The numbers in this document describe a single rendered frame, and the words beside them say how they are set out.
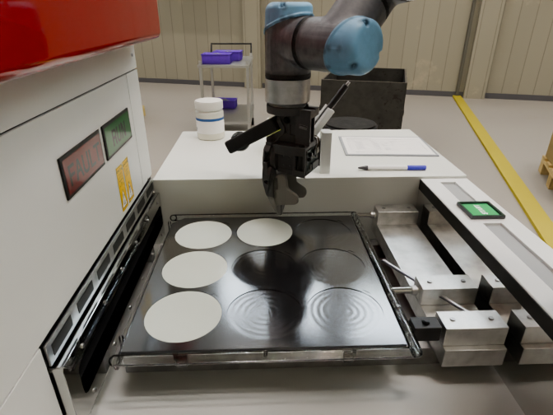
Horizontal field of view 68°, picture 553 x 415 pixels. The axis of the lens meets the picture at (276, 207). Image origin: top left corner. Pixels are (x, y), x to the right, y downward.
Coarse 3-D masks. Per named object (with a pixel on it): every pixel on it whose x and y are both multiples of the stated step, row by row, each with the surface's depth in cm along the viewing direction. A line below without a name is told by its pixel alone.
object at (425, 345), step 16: (432, 352) 56; (128, 368) 55; (144, 368) 55; (160, 368) 55; (176, 368) 56; (192, 368) 56; (208, 368) 56; (224, 368) 56; (240, 368) 56; (256, 368) 56
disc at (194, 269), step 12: (192, 252) 68; (204, 252) 68; (168, 264) 65; (180, 264) 65; (192, 264) 65; (204, 264) 65; (216, 264) 65; (168, 276) 62; (180, 276) 62; (192, 276) 62; (204, 276) 62; (216, 276) 62
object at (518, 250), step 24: (456, 192) 77; (480, 192) 76; (456, 216) 67; (480, 240) 60; (504, 240) 61; (528, 240) 60; (504, 264) 54; (528, 264) 55; (552, 264) 54; (528, 288) 50; (552, 288) 50; (552, 312) 46
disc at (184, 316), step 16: (160, 304) 56; (176, 304) 56; (192, 304) 56; (208, 304) 56; (144, 320) 53; (160, 320) 53; (176, 320) 53; (192, 320) 53; (208, 320) 53; (160, 336) 51; (176, 336) 51; (192, 336) 51
